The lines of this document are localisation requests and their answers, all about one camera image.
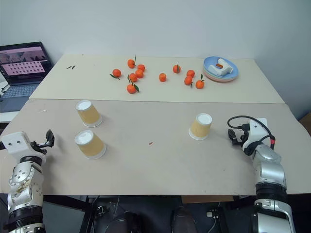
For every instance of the dark rounded shape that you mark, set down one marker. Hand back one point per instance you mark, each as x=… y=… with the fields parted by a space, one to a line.
x=184 y=219
x=128 y=222

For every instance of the orange tangerine with stem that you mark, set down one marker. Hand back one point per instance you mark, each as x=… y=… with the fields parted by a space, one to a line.
x=131 y=63
x=200 y=84
x=177 y=69

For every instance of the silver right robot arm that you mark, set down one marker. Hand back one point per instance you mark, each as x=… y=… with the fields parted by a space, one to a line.
x=271 y=174

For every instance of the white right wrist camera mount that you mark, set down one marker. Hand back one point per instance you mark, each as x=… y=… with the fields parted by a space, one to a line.
x=256 y=132

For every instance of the orange tangerine with leaf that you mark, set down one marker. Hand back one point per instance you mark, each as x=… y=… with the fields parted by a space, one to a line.
x=188 y=80
x=131 y=89
x=117 y=72
x=133 y=77

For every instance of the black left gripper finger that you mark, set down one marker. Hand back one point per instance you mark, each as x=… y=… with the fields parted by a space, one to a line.
x=46 y=135
x=51 y=139

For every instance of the stack of blue plates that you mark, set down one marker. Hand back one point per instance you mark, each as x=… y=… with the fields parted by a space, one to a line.
x=209 y=61

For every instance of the yellow paper cup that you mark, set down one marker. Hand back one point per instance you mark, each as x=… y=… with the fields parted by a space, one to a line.
x=89 y=114
x=200 y=127
x=91 y=144

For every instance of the dark laptop computer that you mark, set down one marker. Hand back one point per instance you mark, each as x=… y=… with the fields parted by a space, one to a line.
x=23 y=63

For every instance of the white plastic gadget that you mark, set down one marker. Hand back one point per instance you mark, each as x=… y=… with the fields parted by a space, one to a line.
x=222 y=69

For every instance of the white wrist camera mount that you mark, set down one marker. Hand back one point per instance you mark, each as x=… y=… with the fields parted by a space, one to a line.
x=256 y=132
x=15 y=144

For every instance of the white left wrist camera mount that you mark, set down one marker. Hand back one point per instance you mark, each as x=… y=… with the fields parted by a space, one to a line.
x=15 y=144

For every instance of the small dark leaves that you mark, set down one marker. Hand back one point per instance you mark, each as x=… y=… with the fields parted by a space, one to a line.
x=71 y=67

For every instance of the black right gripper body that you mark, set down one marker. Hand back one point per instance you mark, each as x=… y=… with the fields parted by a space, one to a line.
x=244 y=138

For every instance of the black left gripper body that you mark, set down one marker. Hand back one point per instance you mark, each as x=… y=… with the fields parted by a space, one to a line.
x=38 y=147

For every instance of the brown cardboard box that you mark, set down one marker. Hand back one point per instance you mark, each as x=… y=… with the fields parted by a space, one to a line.
x=306 y=125

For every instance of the pink plastic plate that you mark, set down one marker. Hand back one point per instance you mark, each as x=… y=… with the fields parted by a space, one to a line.
x=219 y=81

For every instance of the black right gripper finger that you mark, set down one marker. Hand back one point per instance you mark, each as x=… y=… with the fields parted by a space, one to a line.
x=234 y=142
x=232 y=133

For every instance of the black table frame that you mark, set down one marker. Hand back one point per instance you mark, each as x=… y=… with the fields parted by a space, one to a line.
x=88 y=213

